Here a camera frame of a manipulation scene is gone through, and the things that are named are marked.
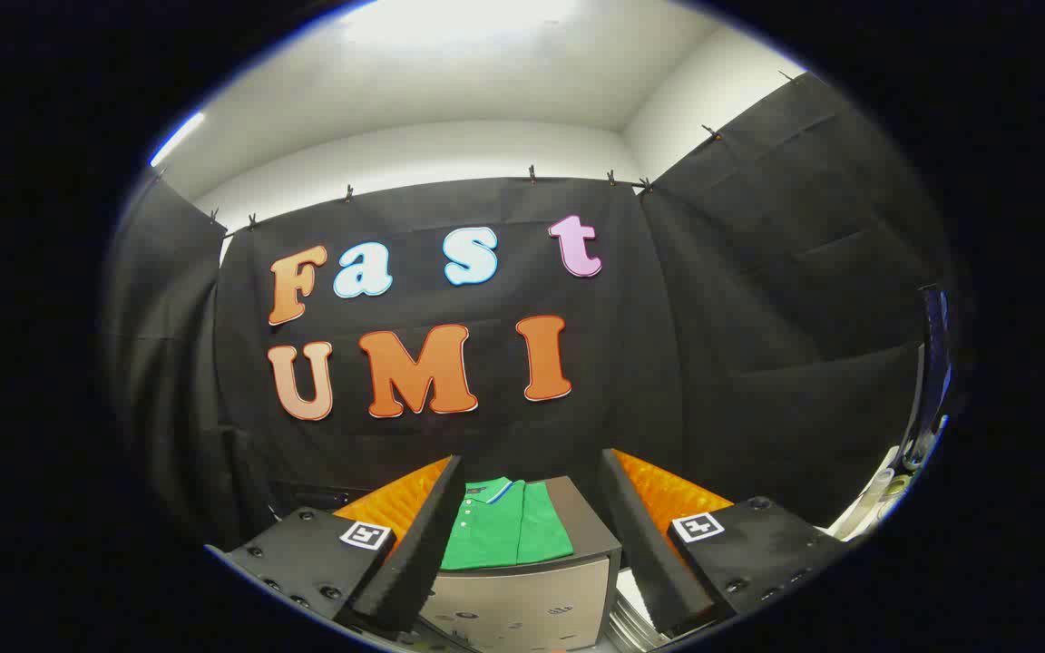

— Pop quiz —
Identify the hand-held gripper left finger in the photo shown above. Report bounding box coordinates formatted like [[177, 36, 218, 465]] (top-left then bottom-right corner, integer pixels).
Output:
[[205, 453, 468, 636]]

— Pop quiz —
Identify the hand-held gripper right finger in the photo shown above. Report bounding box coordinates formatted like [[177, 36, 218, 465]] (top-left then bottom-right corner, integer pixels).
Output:
[[596, 448, 857, 636]]

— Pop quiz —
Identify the green polo shirt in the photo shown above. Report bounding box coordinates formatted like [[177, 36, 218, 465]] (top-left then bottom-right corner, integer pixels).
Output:
[[439, 476, 576, 571]]

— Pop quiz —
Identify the silver ribbed object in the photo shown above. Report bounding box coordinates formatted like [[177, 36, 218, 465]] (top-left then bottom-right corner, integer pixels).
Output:
[[607, 567, 670, 652]]

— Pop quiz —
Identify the white clutter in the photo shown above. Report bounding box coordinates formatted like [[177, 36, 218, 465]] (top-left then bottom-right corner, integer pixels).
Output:
[[826, 443, 927, 542]]

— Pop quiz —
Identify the row of small black clips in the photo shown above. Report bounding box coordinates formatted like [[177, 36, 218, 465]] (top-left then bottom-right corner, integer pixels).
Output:
[[155, 68, 800, 229]]

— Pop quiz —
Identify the ceiling strip light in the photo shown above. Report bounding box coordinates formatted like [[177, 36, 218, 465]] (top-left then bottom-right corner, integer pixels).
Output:
[[148, 110, 208, 170]]

